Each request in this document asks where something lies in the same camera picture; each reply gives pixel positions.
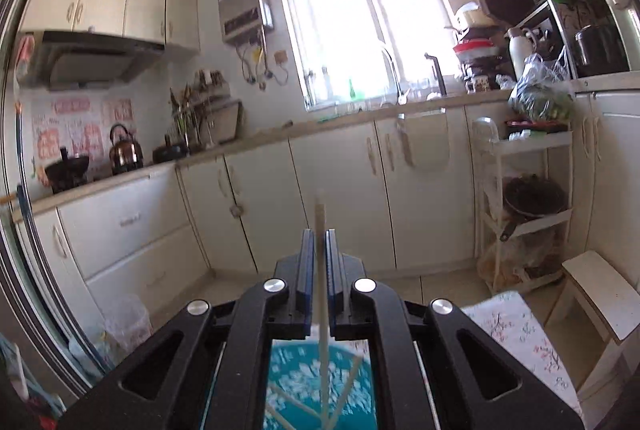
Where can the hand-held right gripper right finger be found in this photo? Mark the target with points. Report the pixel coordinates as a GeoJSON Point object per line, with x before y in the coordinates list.
{"type": "Point", "coordinates": [335, 270]}

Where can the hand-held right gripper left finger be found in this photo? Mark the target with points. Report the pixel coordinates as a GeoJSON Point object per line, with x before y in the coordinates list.
{"type": "Point", "coordinates": [305, 270]}

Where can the pale wooden chopstick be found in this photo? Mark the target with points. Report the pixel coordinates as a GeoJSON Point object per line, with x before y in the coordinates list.
{"type": "Point", "coordinates": [319, 215]}

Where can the bundle of wooden chopsticks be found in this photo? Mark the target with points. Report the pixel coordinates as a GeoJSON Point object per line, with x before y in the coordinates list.
{"type": "Point", "coordinates": [350, 376]}

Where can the teal perforated plastic basket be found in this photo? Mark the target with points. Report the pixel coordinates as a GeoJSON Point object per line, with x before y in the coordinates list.
{"type": "Point", "coordinates": [300, 385]}

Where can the cream door cabinet row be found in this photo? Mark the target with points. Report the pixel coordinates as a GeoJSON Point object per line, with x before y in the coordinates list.
{"type": "Point", "coordinates": [340, 180]}

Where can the white door-hung bin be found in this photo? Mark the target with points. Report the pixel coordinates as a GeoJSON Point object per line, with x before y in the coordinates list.
{"type": "Point", "coordinates": [425, 144]}

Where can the black lidded pan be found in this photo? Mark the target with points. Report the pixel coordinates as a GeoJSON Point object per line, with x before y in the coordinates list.
{"type": "Point", "coordinates": [170, 152]}

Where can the green bottle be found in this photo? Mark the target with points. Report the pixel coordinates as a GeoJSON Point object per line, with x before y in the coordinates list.
{"type": "Point", "coordinates": [351, 89]}

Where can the clear plastic bag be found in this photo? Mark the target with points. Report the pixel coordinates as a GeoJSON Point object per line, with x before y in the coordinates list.
{"type": "Point", "coordinates": [520, 262]}

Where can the floral bin with plastic bag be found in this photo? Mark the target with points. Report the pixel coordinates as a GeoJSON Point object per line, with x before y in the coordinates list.
{"type": "Point", "coordinates": [127, 325]}

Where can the floral tablecloth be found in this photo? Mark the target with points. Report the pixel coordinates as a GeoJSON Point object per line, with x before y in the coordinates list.
{"type": "Point", "coordinates": [520, 330]}

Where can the chrome sink faucet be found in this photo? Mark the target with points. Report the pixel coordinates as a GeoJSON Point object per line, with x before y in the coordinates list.
{"type": "Point", "coordinates": [392, 69]}

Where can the black frying pan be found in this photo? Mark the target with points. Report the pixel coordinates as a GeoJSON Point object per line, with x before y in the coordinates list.
{"type": "Point", "coordinates": [535, 202]}

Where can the steel kettle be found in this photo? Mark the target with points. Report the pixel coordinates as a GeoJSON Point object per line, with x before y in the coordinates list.
{"type": "Point", "coordinates": [126, 152]}

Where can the black sink faucet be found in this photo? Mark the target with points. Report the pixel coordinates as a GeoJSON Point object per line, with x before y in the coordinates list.
{"type": "Point", "coordinates": [440, 69]}

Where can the white kitchen trolley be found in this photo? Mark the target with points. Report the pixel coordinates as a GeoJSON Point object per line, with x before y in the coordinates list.
{"type": "Point", "coordinates": [530, 144]}

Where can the patterned mug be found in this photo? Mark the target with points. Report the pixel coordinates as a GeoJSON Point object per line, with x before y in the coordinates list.
{"type": "Point", "coordinates": [477, 84]}

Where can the kitchen window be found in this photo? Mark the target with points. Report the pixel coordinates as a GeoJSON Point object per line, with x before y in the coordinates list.
{"type": "Point", "coordinates": [360, 19]}

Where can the stacked containers with red lid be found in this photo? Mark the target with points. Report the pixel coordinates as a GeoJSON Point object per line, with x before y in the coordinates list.
{"type": "Point", "coordinates": [477, 54]}

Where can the black wok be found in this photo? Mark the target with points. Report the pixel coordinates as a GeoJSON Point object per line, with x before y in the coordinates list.
{"type": "Point", "coordinates": [67, 167]}

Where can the bag of green vegetables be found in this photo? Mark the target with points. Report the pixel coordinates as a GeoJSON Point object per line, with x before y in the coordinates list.
{"type": "Point", "coordinates": [542, 97]}

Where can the white step stool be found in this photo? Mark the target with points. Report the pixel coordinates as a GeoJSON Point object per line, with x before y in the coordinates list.
{"type": "Point", "coordinates": [605, 290]}

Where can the white thermos flask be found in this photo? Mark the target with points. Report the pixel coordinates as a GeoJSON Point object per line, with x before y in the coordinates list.
{"type": "Point", "coordinates": [520, 54]}

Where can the range hood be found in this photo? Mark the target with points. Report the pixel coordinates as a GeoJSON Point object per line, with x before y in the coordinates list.
{"type": "Point", "coordinates": [95, 57]}

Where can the cream upper cabinets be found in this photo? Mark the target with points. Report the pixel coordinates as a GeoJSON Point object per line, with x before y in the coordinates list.
{"type": "Point", "coordinates": [105, 4]}

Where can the black cooking pot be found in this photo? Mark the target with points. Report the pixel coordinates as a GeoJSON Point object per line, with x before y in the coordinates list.
{"type": "Point", "coordinates": [600, 49]}

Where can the white electric water boiler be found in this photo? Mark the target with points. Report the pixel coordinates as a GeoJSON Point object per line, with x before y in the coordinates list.
{"type": "Point", "coordinates": [625, 24]}

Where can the wall utensil rack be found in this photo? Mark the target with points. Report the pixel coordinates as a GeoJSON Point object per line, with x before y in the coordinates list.
{"type": "Point", "coordinates": [200, 109]}

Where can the wall socket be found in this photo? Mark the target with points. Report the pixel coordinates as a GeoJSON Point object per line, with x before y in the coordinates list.
{"type": "Point", "coordinates": [280, 57]}

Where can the wall water heater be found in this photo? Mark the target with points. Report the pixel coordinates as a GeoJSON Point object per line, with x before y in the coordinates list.
{"type": "Point", "coordinates": [245, 7]}

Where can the pink wall stickers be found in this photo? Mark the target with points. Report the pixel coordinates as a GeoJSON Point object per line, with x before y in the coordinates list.
{"type": "Point", "coordinates": [75, 129]}

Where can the grey sliding door frame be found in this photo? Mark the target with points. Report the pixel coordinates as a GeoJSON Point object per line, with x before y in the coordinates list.
{"type": "Point", "coordinates": [30, 270]}

